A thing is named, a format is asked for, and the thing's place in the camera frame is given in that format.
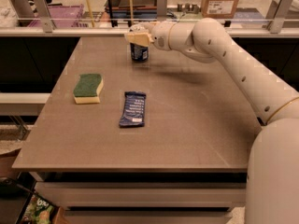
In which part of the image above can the green yellow sponge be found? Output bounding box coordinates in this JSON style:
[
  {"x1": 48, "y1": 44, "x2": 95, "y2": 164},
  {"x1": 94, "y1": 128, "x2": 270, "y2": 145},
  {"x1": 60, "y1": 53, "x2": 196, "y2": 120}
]
[{"x1": 73, "y1": 74, "x2": 104, "y2": 105}]

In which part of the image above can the left metal railing post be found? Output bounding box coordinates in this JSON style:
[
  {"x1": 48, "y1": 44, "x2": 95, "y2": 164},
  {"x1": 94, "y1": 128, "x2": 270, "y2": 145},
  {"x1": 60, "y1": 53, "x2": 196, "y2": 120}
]
[{"x1": 34, "y1": 0, "x2": 54, "y2": 33}]

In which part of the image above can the yellow stick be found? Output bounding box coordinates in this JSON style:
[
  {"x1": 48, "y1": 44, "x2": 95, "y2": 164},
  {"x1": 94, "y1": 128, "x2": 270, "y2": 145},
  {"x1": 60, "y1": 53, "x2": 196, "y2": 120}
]
[{"x1": 86, "y1": 0, "x2": 95, "y2": 28}]

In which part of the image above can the metal railing post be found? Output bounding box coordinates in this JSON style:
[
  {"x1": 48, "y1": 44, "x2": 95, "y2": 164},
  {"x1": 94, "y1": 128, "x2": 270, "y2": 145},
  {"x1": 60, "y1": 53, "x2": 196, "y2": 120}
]
[
  {"x1": 34, "y1": 0, "x2": 54, "y2": 33},
  {"x1": 268, "y1": 0, "x2": 293, "y2": 34},
  {"x1": 157, "y1": 0, "x2": 167, "y2": 21}
]

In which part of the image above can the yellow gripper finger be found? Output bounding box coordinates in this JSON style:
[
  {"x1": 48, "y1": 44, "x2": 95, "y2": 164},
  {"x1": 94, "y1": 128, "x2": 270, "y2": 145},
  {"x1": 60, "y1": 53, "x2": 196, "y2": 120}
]
[
  {"x1": 133, "y1": 21, "x2": 158, "y2": 32},
  {"x1": 124, "y1": 32, "x2": 153, "y2": 47}
]

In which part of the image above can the blue pepsi can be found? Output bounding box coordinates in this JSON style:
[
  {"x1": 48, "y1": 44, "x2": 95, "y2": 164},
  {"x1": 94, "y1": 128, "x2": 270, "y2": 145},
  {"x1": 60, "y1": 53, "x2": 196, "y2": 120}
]
[{"x1": 129, "y1": 23, "x2": 150, "y2": 63}]

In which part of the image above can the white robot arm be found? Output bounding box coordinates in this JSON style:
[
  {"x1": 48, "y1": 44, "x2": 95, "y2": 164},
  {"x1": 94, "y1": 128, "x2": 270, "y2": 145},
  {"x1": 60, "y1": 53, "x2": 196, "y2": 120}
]
[{"x1": 124, "y1": 18, "x2": 299, "y2": 224}]

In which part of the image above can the grey drawer cabinet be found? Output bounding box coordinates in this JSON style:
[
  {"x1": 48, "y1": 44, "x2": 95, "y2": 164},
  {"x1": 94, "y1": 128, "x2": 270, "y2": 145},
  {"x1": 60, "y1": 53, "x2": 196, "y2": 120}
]
[{"x1": 31, "y1": 172, "x2": 247, "y2": 224}]

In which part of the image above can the green chip bag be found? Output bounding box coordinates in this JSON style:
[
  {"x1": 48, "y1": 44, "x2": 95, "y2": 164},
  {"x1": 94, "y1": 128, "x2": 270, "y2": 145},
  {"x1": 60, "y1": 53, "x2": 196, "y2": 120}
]
[{"x1": 21, "y1": 196, "x2": 55, "y2": 224}]

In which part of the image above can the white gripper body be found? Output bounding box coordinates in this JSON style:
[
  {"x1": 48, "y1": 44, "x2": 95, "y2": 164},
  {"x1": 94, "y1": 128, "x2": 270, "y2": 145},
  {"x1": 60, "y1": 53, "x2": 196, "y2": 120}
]
[{"x1": 150, "y1": 21, "x2": 175, "y2": 51}]

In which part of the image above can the purple plastic crate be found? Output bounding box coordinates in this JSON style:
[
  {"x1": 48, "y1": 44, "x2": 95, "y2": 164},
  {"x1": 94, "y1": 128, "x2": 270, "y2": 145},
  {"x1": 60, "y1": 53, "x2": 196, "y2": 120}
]
[{"x1": 27, "y1": 5, "x2": 86, "y2": 29}]

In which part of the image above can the blue snack packet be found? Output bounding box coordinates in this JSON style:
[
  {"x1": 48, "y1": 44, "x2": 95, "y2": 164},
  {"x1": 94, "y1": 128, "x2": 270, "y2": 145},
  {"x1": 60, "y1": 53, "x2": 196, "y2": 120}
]
[{"x1": 119, "y1": 91, "x2": 147, "y2": 128}]

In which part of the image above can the middle metal railing post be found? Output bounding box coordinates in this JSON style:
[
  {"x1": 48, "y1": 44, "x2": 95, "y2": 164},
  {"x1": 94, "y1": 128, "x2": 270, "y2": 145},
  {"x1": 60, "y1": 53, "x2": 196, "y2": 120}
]
[{"x1": 157, "y1": 0, "x2": 167, "y2": 21}]

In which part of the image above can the right metal railing post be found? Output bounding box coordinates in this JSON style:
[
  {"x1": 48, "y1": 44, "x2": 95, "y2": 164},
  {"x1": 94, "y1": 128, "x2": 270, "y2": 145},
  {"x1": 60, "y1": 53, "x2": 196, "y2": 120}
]
[{"x1": 268, "y1": 0, "x2": 293, "y2": 34}]

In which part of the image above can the cardboard box with label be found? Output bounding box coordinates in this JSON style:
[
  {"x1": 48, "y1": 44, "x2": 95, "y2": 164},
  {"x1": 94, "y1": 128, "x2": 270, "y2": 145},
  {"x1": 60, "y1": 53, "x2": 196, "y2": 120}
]
[{"x1": 201, "y1": 0, "x2": 239, "y2": 19}]

